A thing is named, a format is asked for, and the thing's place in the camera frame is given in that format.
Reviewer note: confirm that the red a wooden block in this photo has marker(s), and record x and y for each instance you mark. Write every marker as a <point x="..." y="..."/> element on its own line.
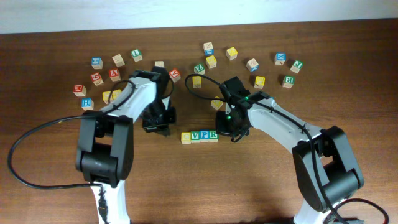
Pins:
<point x="114" y="74"/>
<point x="175" y="75"/>

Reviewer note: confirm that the red A wooden block centre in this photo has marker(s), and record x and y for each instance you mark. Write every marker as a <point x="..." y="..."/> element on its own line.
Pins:
<point x="175" y="75"/>

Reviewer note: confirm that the yellow block top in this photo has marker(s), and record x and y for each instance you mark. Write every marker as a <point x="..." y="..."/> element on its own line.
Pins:
<point x="231" y="53"/>

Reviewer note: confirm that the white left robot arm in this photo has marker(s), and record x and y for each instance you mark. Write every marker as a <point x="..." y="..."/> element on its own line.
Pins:
<point x="105" y="150"/>

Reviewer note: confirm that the yellow block pair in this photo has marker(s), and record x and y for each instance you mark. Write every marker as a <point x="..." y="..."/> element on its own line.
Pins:
<point x="107" y="97"/>
<point x="115" y="94"/>

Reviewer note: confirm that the blue H wooden block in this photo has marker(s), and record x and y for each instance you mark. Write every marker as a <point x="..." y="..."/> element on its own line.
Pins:
<point x="87" y="104"/>

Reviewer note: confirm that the plain blue-edged wooden block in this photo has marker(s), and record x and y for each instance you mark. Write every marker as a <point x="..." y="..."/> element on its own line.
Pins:
<point x="252" y="65"/>

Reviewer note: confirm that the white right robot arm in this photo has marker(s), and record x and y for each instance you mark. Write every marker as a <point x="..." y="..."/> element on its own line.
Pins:
<point x="327" y="171"/>

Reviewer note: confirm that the blue X wooden block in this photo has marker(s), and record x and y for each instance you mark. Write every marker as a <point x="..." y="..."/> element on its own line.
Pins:
<point x="280" y="58"/>

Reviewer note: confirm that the red A wooden block left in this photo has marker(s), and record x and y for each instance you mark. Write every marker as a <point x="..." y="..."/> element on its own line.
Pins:
<point x="114" y="74"/>

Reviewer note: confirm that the green L wooden block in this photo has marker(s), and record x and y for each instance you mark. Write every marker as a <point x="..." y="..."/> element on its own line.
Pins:
<point x="136" y="55"/>

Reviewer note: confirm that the blue P wooden block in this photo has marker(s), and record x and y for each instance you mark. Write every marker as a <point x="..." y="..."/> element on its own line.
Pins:
<point x="204" y="135"/>

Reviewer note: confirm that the green R block right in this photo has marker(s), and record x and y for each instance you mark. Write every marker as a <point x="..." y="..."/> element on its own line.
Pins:
<point x="288" y="82"/>

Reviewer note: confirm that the yellow block centre tilted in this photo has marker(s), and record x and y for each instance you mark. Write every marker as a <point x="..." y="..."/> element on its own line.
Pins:
<point x="216" y="103"/>

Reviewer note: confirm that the yellow C wooden block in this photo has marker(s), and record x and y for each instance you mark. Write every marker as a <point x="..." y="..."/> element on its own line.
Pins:
<point x="186" y="138"/>

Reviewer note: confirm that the yellow block upper centre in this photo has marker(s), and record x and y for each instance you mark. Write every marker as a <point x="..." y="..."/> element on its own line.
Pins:
<point x="211" y="62"/>

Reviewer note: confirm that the blue-edged top wooden block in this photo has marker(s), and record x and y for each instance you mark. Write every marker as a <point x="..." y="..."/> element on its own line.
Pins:
<point x="208" y="48"/>

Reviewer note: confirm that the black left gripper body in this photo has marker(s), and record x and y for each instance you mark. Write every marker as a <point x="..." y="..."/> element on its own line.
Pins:
<point x="157" y="125"/>

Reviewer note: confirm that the green V wooden block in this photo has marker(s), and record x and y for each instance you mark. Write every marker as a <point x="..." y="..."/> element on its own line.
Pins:
<point x="195" y="136"/>

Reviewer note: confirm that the red M wooden block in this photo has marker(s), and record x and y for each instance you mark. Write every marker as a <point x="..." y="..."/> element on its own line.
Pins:
<point x="79" y="90"/>

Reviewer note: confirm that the red-edged plain wooden block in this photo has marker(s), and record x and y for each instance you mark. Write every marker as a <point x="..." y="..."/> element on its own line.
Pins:
<point x="159" y="64"/>

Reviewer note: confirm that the yellow block right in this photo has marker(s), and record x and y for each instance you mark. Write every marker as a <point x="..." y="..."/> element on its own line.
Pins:
<point x="259" y="82"/>

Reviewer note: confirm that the green R wooden block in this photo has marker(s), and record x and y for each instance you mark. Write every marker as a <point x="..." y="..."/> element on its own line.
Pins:
<point x="213" y="136"/>

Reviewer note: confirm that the green Z wooden block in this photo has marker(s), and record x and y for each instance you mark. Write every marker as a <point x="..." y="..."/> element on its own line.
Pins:
<point x="199" y="69"/>

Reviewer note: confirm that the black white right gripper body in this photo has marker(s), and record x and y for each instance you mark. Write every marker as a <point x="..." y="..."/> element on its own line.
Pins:
<point x="224" y="126"/>

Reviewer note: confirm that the plain wooden block upper left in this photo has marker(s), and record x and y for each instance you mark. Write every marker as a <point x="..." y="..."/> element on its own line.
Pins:
<point x="118" y="60"/>

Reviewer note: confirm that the red 6 wooden block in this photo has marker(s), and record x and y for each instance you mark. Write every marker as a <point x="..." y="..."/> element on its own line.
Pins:
<point x="96" y="78"/>

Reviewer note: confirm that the green J wooden block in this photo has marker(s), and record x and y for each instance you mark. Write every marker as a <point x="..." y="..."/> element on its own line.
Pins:
<point x="296" y="66"/>

